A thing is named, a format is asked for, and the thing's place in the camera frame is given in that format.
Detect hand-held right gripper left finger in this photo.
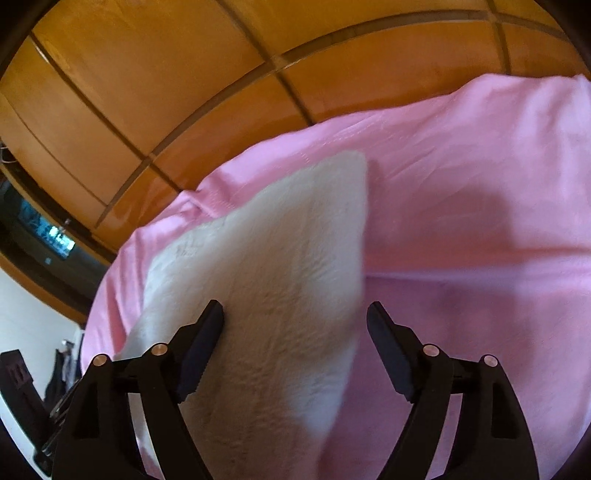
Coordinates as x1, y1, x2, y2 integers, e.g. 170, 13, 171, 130
51, 299, 225, 480

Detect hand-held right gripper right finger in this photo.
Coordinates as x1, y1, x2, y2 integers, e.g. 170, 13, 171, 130
366, 301, 540, 480

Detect white knitted small garment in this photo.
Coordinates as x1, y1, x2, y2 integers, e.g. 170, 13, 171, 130
113, 150, 370, 480

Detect dark hanging clothes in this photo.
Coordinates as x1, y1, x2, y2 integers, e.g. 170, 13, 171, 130
44, 339, 84, 404

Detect pink bed sheet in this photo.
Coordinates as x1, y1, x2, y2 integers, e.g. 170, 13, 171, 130
79, 74, 591, 480

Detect black chair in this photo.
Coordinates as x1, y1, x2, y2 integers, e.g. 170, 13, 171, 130
0, 350, 58, 476

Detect dark shelf with clutter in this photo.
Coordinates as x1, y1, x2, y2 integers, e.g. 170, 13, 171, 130
0, 178, 116, 287

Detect wooden wardrobe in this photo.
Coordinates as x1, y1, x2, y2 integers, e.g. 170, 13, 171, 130
0, 0, 573, 324

